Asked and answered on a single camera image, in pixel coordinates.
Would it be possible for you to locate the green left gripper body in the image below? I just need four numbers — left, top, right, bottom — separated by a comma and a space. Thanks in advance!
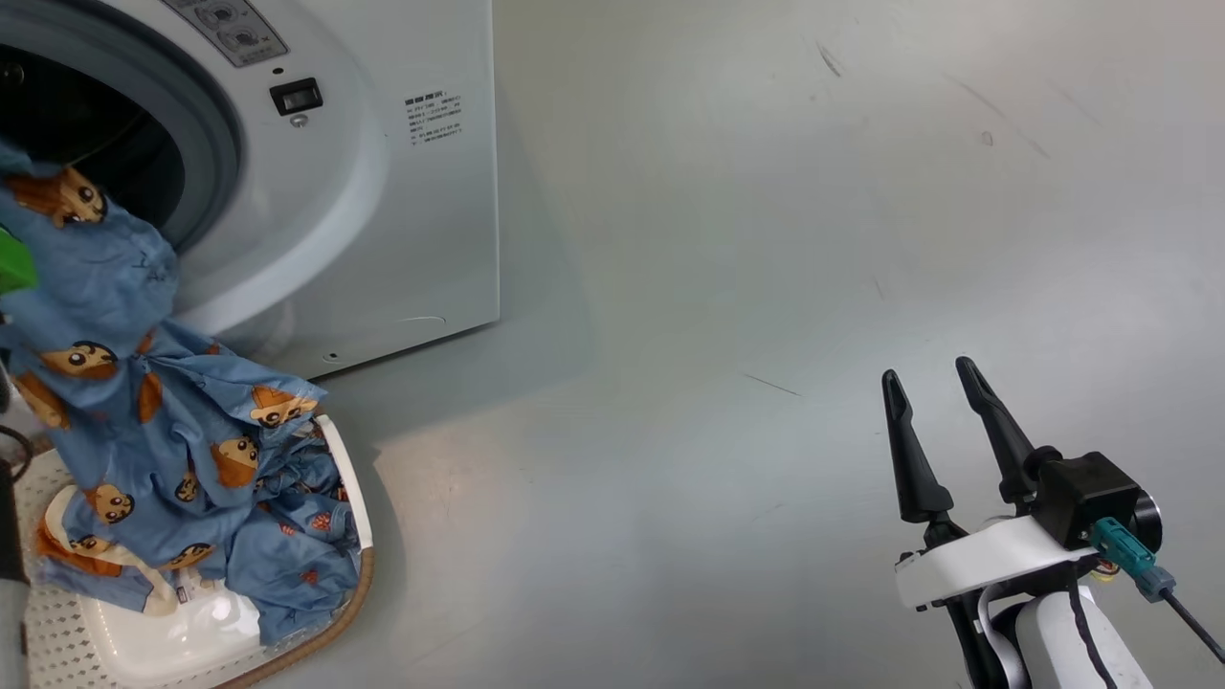
0, 225, 39, 296

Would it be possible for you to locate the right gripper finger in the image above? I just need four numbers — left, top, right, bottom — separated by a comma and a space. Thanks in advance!
880, 369, 955, 524
955, 356, 1039, 506

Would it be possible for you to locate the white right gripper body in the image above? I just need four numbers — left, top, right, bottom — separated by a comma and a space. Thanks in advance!
895, 515, 1102, 611

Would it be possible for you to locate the blue cartoon-print garment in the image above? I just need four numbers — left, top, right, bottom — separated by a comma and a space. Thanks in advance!
0, 144, 331, 575

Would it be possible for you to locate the white front-load washing machine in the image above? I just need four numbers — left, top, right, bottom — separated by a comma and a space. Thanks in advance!
0, 0, 501, 379

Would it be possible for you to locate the grey warning sticker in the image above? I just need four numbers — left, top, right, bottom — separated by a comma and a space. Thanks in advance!
163, 0, 290, 68

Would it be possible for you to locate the cream perforated laundry basket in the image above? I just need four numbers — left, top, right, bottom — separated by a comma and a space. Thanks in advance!
14, 413, 376, 689

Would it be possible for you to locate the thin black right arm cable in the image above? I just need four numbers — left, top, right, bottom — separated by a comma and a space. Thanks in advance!
1067, 584, 1121, 689

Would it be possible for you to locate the right teal connector black cable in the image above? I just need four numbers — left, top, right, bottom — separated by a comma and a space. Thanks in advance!
1091, 517, 1225, 666

